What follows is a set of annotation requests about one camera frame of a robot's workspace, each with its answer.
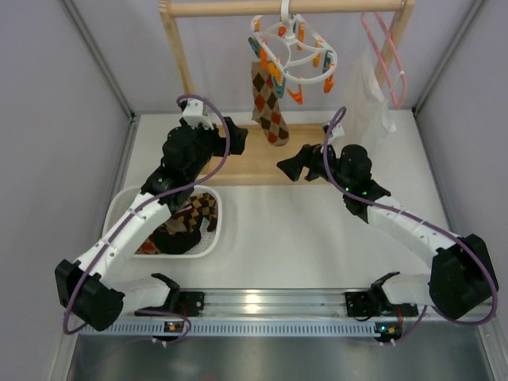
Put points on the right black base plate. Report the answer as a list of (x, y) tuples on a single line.
[(364, 305)]

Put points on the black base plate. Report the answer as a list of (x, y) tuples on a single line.
[(364, 305), (186, 303)]

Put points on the white perforated plastic basket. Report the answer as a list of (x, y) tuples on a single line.
[(209, 240)]

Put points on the dark socks in basket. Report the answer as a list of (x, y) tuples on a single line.
[(183, 230)]

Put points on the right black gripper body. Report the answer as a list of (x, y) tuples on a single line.
[(310, 159)]

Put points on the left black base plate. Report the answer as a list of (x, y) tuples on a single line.
[(186, 303)]

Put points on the aluminium mounting rail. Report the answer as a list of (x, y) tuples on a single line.
[(263, 313)]

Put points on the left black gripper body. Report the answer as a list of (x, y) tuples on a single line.
[(224, 135)]

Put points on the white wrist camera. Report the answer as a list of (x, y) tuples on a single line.
[(337, 131), (194, 114)]

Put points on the wooden clothes rack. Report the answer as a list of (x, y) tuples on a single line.
[(258, 167)]

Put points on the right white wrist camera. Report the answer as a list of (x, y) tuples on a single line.
[(337, 131)]

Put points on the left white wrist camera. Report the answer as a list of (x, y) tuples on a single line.
[(194, 114)]

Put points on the clear plastic bag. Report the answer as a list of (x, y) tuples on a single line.
[(367, 121)]

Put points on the white clip sock hanger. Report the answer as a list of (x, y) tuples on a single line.
[(294, 54)]

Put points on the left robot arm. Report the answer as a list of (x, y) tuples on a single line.
[(86, 287)]

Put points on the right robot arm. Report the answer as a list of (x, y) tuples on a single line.
[(460, 274)]

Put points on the pink clothes hanger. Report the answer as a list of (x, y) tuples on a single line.
[(398, 86)]

